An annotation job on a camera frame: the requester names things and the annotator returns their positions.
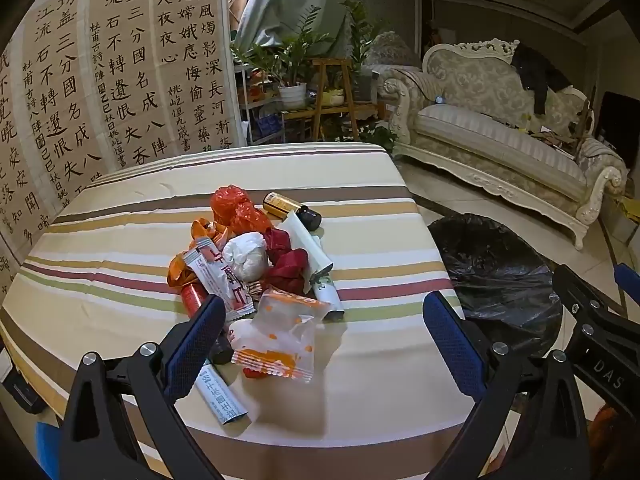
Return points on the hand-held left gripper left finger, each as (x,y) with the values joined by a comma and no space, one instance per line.
(192,350)

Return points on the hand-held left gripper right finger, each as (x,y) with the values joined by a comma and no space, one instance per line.
(452,345)

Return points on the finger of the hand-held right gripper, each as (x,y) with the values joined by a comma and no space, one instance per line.
(629,285)
(585,310)

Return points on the white orange snack wrapper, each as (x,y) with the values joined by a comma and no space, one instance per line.
(280,330)

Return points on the black trash bag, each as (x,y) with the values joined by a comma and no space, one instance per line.
(490,260)

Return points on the red plastic bag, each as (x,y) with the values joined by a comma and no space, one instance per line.
(235,205)

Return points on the yellow bottle with black cap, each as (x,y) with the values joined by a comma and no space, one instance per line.
(280,203)

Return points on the small black object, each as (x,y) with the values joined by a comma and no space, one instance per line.
(222,352)

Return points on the small red can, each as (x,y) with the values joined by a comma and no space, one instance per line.
(192,301)

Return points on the white sachet with blue print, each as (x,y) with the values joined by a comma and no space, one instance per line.
(220,400)

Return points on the white sachet with red print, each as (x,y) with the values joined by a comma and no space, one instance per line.
(220,280)

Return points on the brown patterned wrapper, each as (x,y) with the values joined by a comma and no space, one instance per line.
(259,288)

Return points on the white crumpled paper ball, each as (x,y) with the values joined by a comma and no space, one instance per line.
(245,257)

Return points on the striped tablecloth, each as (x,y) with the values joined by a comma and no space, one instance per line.
(125,260)

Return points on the orange crumpled wrapper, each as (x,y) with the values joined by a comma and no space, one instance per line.
(202,232)

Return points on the dark red crumpled wrapper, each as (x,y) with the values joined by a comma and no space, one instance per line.
(287,265)

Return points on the white squeeze tube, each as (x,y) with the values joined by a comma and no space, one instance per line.
(312,255)

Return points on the black box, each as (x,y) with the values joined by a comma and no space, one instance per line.
(22,387)

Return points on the blue plastic object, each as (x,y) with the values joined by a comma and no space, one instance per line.
(50,452)

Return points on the cream ornate sofa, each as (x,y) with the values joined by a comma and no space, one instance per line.
(475,135)

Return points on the small leafy floor plant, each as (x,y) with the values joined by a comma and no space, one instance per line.
(380,139)

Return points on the black garment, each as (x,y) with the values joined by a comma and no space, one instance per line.
(537,72)

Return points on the blue crate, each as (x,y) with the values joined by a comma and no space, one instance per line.
(267,126)

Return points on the calligraphy paper sheet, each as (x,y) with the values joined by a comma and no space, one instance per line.
(195,35)
(60,100)
(20,160)
(125,60)

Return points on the white flower pot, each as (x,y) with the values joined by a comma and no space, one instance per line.
(291,96)

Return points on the dark flower pot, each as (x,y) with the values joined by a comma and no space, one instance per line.
(361,87)

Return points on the yellow flower pot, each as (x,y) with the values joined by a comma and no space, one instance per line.
(334,98)

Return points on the patterned armchair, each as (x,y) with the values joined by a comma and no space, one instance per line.
(395,52)

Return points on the wooden plant stand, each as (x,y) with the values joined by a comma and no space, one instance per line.
(331,62)

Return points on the large green potted plant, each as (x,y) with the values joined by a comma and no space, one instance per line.
(285,55)

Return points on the tall green plant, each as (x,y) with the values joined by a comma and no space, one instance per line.
(362,35)

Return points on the grey green curtain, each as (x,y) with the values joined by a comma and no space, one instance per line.
(285,0)

